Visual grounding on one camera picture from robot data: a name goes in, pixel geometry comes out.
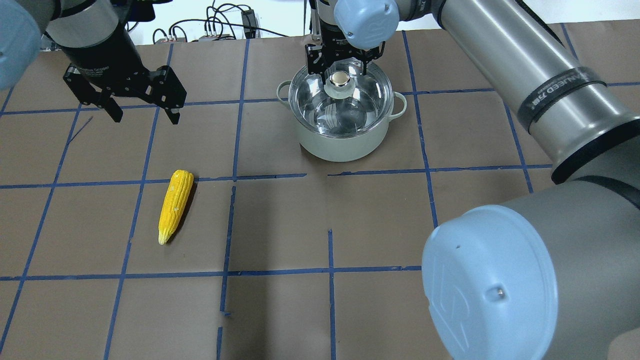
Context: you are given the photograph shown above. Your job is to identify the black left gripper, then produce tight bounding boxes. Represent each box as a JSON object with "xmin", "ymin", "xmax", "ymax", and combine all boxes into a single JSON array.
[{"xmin": 47, "ymin": 20, "xmax": 187, "ymax": 125}]

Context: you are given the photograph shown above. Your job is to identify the black power adapter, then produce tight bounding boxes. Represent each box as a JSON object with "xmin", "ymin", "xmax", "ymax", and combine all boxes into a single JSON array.
[{"xmin": 241, "ymin": 9, "xmax": 258, "ymax": 39}]

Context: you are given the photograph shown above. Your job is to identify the pale green cooking pot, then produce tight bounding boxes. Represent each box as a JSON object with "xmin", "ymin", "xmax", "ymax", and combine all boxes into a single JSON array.
[{"xmin": 276, "ymin": 58, "xmax": 408, "ymax": 163}]

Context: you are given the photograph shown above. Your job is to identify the glass pot lid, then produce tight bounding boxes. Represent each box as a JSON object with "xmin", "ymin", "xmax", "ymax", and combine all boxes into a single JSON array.
[{"xmin": 287, "ymin": 58, "xmax": 395, "ymax": 139}]

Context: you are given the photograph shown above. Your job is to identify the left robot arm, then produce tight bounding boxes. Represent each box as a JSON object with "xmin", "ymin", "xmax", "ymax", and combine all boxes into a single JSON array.
[{"xmin": 0, "ymin": 0, "xmax": 187, "ymax": 125}]

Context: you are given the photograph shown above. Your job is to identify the aluminium frame post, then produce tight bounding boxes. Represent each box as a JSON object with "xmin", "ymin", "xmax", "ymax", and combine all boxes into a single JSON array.
[{"xmin": 308, "ymin": 0, "xmax": 322, "ymax": 42}]

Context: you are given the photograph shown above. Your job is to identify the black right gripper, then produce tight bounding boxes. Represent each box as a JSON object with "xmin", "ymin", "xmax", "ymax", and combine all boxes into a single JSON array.
[{"xmin": 306, "ymin": 20, "xmax": 386, "ymax": 76}]

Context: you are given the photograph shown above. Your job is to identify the black cable bundle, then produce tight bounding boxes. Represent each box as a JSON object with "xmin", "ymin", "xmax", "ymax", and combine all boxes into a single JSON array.
[{"xmin": 152, "ymin": 0, "xmax": 291, "ymax": 43}]

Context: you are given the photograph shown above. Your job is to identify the yellow corn cob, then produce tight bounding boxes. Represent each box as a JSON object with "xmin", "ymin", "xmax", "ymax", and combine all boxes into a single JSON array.
[{"xmin": 157, "ymin": 170, "xmax": 194, "ymax": 245}]

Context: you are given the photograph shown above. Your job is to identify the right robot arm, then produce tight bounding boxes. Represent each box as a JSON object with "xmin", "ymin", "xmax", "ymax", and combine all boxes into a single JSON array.
[{"xmin": 391, "ymin": 0, "xmax": 639, "ymax": 360}]

